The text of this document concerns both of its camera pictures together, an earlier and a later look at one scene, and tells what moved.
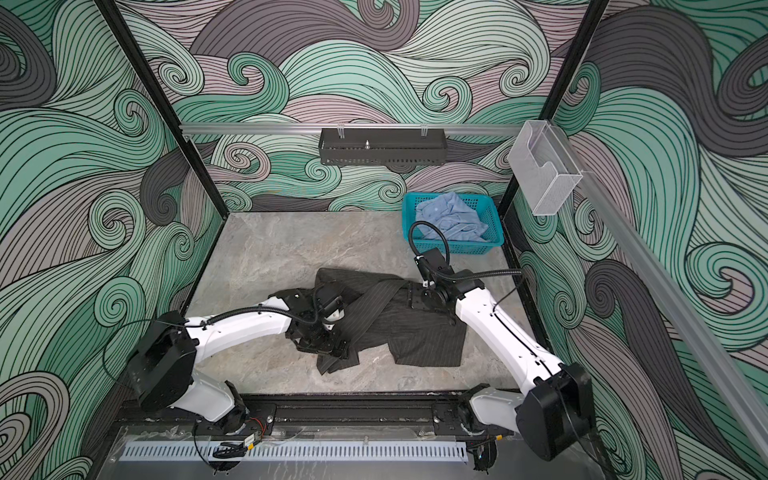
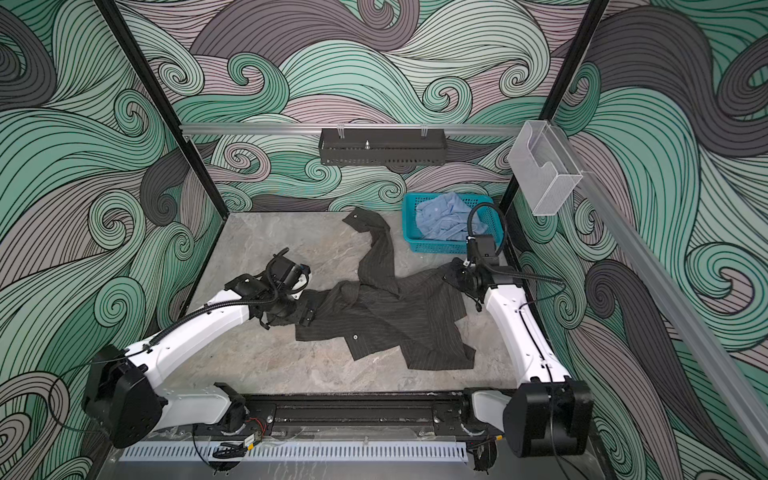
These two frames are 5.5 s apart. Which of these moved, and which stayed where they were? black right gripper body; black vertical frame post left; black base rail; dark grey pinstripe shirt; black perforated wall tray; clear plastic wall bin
Moved: black right gripper body; dark grey pinstripe shirt
Stayed: black base rail; black perforated wall tray; clear plastic wall bin; black vertical frame post left
